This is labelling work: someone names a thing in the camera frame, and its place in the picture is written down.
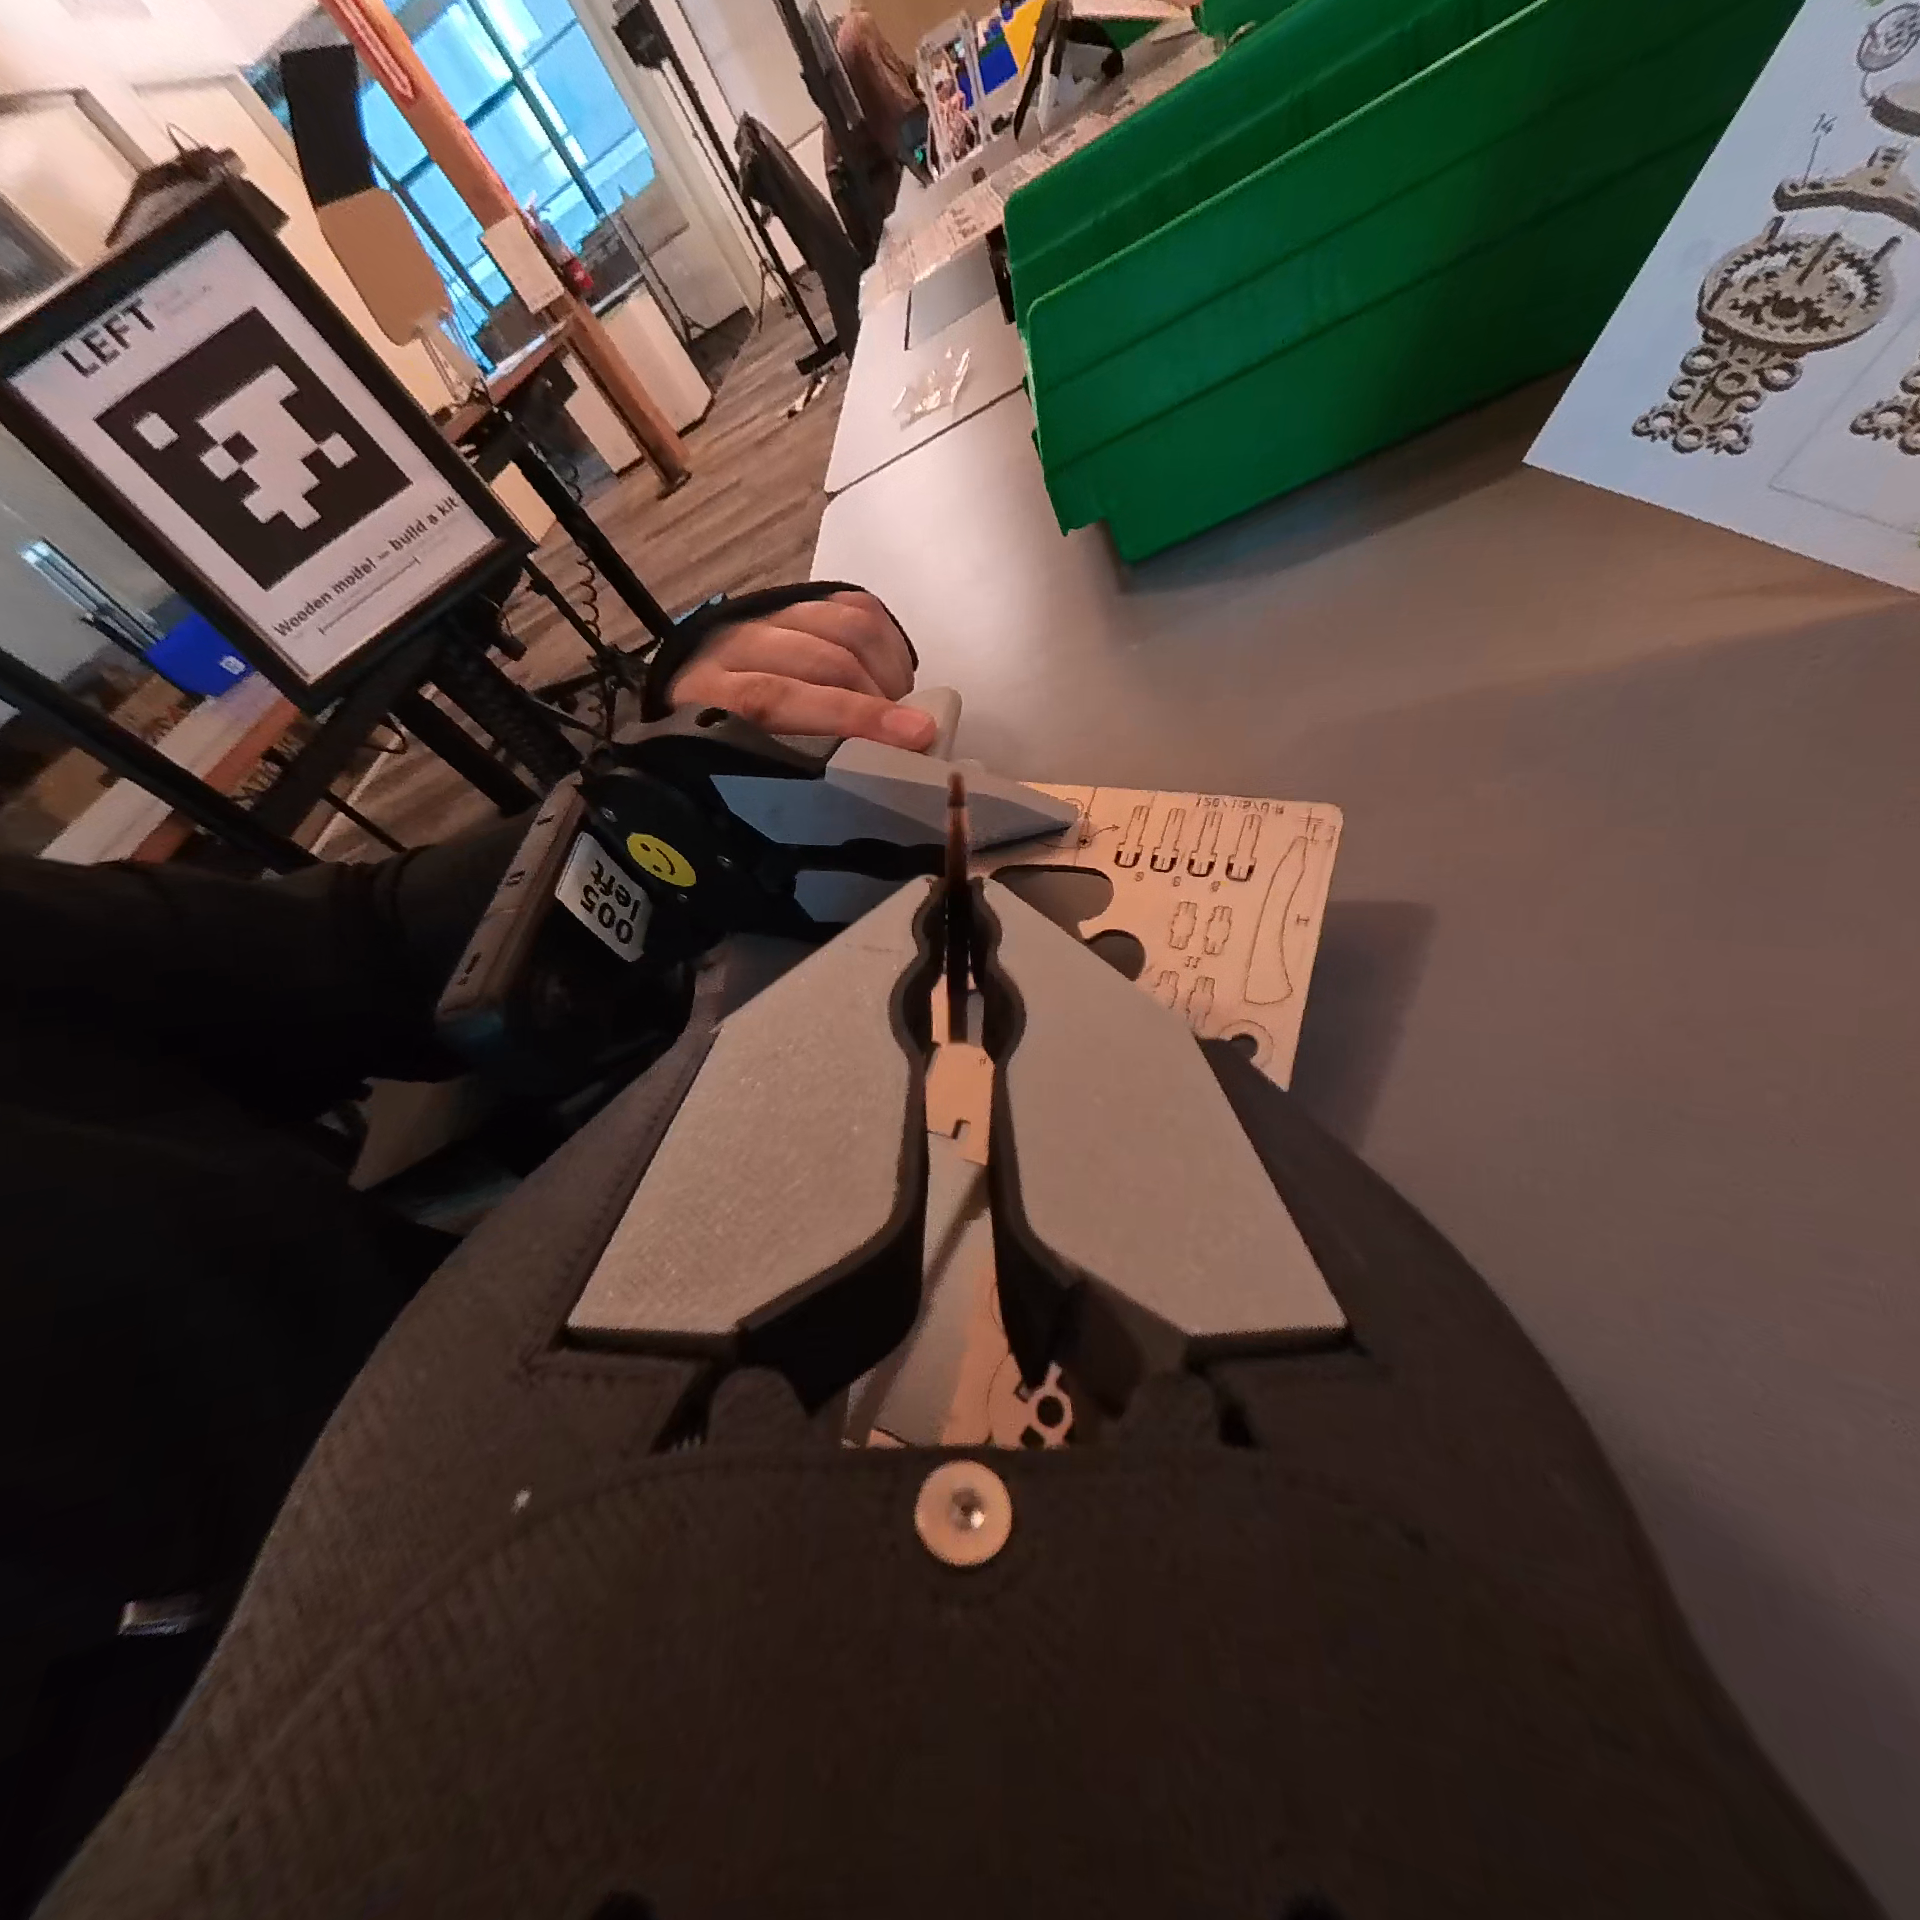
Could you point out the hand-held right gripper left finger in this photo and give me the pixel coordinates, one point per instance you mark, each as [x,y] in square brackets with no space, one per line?
[750,1185]

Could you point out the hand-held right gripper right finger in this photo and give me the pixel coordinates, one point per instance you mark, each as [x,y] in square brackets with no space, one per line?
[1170,1185]

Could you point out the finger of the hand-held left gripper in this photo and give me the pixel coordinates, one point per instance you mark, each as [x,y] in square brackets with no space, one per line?
[931,803]
[849,896]

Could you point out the small wooden part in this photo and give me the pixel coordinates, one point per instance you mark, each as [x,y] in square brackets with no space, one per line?
[960,1102]

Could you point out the laser-cut wooden parts sheet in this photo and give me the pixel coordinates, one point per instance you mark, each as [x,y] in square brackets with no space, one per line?
[1230,915]

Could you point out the person's left forearm black sleeve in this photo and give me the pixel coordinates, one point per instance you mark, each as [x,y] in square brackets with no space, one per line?
[224,960]

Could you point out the person's left hand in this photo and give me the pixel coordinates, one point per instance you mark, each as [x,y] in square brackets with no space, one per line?
[795,662]

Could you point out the small clear plastic bag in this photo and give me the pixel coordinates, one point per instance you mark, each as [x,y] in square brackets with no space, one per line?
[934,384]

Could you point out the blue bin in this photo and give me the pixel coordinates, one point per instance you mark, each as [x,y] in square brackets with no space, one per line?
[196,662]

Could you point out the dark grey mat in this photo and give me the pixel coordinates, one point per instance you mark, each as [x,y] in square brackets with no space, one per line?
[954,311]

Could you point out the black chair with jacket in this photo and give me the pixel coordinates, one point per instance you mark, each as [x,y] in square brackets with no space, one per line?
[795,225]

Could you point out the green plastic bin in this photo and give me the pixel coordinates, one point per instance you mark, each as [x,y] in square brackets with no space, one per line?
[1200,164]
[1348,376]

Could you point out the white instruction sheet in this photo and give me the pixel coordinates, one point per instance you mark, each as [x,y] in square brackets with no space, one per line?
[1755,300]

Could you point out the orange wooden post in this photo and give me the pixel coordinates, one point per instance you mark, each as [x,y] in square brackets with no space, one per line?
[494,195]

